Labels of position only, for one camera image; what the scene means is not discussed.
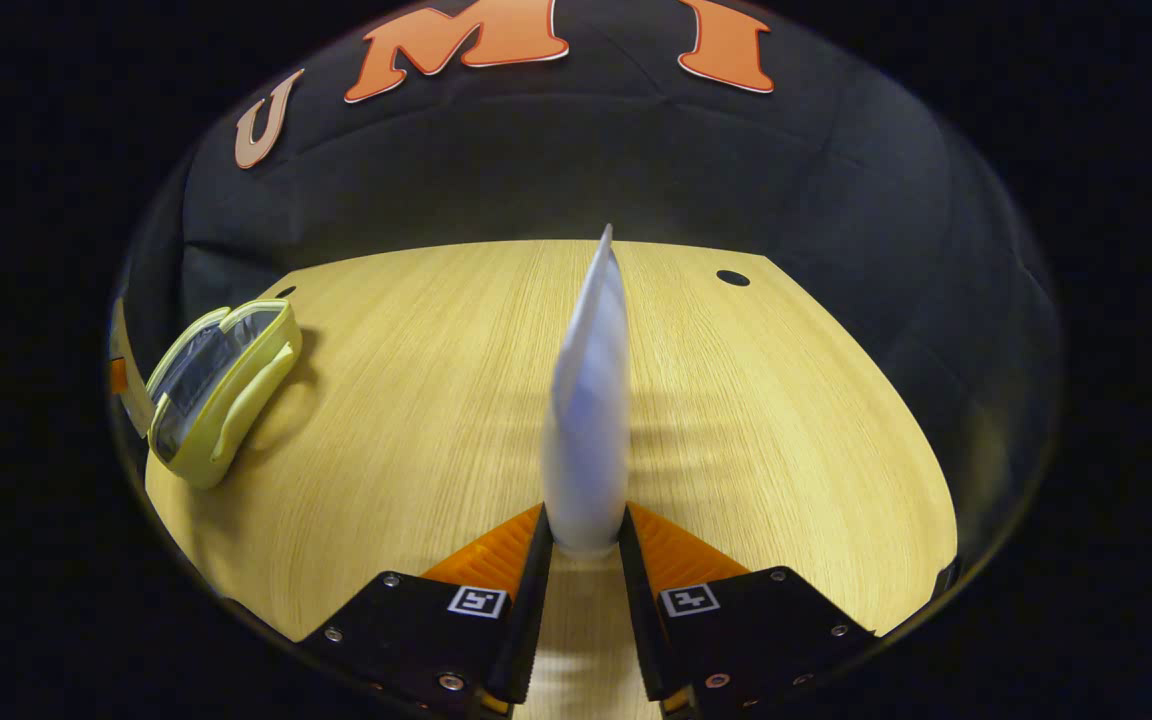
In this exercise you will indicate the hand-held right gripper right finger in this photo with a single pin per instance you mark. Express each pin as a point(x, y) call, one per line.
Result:
point(636, 600)

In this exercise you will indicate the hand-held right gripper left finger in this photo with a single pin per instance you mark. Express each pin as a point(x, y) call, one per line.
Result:
point(531, 600)

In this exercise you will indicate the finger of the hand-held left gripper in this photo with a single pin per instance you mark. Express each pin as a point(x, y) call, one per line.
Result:
point(117, 375)

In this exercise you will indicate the light yellow suitcase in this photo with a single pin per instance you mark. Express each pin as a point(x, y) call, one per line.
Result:
point(236, 390)

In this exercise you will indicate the white squeeze tube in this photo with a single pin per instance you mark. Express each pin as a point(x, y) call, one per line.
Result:
point(591, 420)

